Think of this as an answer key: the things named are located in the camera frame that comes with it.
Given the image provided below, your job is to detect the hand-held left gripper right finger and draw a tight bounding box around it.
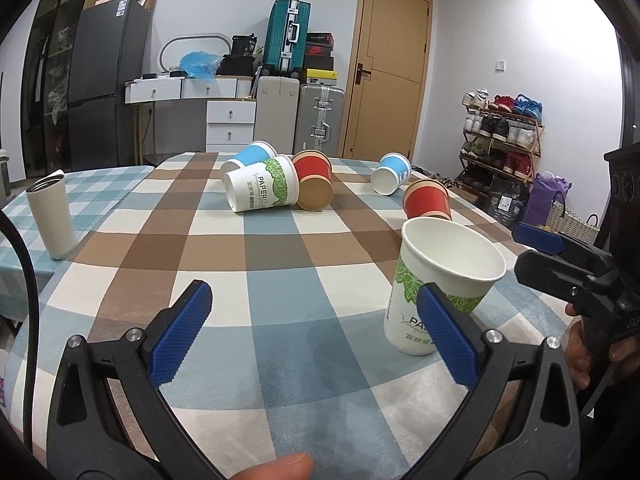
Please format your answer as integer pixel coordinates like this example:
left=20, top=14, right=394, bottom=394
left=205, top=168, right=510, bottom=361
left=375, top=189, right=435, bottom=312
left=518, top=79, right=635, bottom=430
left=414, top=282, right=582, bottom=480

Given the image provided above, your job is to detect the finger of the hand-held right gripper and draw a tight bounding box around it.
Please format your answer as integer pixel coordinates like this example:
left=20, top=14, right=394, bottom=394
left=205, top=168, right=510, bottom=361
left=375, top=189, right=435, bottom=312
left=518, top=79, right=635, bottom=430
left=515, top=250, right=621, bottom=307
left=511, top=222, right=610, bottom=267

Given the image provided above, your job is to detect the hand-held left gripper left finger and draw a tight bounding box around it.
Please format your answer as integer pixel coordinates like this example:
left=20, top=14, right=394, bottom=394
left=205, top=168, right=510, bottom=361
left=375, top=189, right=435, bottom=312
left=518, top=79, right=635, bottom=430
left=54, top=279, right=222, bottom=480

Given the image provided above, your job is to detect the white green leaf paper cup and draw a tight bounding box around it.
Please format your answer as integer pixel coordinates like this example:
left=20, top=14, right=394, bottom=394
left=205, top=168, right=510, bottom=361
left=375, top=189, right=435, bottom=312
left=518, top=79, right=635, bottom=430
left=383, top=217, right=508, bottom=357
left=223, top=154, right=300, bottom=214

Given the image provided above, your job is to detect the red brown paper cup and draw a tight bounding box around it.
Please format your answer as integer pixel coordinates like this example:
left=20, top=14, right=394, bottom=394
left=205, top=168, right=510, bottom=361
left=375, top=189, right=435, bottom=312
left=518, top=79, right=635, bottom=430
left=403, top=179, right=453, bottom=222
left=291, top=149, right=335, bottom=212

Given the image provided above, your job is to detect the blue white paper cup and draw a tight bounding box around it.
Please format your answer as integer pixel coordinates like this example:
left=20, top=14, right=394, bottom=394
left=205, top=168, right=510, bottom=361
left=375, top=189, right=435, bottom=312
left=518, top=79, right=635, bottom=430
left=220, top=140, right=278, bottom=181
left=370, top=152, right=413, bottom=196

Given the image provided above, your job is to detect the person's right hand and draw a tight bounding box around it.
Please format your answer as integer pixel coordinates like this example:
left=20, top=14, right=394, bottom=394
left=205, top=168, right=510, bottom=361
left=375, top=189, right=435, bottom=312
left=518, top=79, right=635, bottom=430
left=565, top=302, right=638, bottom=392

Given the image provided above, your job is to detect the person's left hand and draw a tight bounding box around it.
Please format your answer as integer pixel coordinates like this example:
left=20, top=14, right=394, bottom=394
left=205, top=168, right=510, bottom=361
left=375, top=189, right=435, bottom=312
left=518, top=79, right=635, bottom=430
left=232, top=452, right=315, bottom=480

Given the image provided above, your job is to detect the woven basket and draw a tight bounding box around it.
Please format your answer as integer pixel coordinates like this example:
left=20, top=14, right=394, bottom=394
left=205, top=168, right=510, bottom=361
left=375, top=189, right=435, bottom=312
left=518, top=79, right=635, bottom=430
left=545, top=199, right=602, bottom=247

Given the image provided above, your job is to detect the purple bag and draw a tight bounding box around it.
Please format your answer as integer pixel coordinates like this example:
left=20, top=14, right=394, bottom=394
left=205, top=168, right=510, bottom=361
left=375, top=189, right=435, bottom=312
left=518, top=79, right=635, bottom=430
left=522, top=172, right=572, bottom=232

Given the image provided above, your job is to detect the black printed bag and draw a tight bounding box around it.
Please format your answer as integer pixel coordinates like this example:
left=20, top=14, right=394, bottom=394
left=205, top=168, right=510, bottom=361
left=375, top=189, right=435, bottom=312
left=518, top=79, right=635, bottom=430
left=486, top=175, right=532, bottom=227

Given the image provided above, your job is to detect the wooden shoe rack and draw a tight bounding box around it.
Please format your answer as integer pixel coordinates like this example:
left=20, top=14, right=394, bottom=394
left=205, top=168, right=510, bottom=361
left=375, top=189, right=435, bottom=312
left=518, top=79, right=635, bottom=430
left=457, top=91, right=544, bottom=196

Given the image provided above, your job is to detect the group of assorted shoes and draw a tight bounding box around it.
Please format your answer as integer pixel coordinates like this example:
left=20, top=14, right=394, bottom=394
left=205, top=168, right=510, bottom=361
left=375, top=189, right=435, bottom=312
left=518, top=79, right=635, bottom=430
left=460, top=89, right=543, bottom=187

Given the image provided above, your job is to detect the brown blue checked tablecloth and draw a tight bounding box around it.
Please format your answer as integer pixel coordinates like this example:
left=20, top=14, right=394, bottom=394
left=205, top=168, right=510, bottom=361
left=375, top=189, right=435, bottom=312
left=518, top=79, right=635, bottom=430
left=10, top=151, right=583, bottom=480

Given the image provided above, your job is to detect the teal checked tablecloth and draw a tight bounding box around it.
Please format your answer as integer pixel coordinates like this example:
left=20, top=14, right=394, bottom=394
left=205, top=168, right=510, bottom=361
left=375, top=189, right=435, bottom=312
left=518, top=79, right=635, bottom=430
left=0, top=164, right=157, bottom=323

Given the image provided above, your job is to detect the white metal tumbler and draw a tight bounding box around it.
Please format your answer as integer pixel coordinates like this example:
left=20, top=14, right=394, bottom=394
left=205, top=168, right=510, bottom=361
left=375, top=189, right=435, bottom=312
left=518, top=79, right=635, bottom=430
left=26, top=170, right=77, bottom=261

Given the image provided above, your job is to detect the white drawer dresser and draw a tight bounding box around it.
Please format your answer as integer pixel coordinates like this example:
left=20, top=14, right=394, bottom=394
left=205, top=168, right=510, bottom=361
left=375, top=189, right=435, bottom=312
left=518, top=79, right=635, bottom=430
left=124, top=76, right=259, bottom=154

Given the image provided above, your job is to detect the wooden door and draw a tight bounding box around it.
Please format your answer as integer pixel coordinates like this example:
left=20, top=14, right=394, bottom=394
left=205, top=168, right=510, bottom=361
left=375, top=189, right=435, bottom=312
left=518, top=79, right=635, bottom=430
left=340, top=0, right=433, bottom=161

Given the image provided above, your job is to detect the beige suitcase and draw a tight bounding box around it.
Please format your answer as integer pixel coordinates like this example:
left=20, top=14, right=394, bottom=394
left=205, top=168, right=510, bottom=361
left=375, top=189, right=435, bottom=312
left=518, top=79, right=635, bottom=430
left=253, top=75, right=301, bottom=147

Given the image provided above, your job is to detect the silver suitcase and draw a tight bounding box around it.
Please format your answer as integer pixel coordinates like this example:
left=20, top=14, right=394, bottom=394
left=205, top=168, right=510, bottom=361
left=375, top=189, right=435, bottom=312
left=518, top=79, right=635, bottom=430
left=296, top=83, right=346, bottom=156

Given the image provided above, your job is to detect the blue plastic bag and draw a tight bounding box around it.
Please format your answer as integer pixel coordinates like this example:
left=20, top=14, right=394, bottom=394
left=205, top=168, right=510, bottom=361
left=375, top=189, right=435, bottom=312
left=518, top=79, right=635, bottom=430
left=179, top=51, right=222, bottom=81

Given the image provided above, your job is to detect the stack of shoe boxes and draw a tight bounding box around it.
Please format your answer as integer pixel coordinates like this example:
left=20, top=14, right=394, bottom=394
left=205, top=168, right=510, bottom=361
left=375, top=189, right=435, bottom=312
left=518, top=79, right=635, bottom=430
left=301, top=33, right=339, bottom=86

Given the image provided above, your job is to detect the black glass cabinet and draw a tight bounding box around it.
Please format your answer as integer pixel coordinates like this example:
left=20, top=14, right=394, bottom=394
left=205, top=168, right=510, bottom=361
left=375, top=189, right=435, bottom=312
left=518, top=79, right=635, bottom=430
left=20, top=0, right=88, bottom=182

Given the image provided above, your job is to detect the dark grey refrigerator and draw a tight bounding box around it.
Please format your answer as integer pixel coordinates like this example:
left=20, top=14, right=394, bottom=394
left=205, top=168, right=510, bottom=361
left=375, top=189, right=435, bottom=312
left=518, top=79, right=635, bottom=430
left=67, top=0, right=153, bottom=173

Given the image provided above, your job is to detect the oval white mirror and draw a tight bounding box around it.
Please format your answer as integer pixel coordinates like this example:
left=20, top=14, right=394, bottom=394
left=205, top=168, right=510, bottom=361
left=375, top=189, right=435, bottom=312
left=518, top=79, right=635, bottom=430
left=159, top=34, right=232, bottom=79

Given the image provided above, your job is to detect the teal suitcase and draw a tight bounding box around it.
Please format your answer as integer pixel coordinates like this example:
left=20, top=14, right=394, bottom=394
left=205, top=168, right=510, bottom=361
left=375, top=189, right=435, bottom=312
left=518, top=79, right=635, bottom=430
left=262, top=0, right=312, bottom=78

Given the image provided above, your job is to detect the black cable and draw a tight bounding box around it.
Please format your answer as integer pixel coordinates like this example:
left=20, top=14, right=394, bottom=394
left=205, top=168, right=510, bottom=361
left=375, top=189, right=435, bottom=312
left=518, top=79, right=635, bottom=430
left=0, top=209, right=47, bottom=463

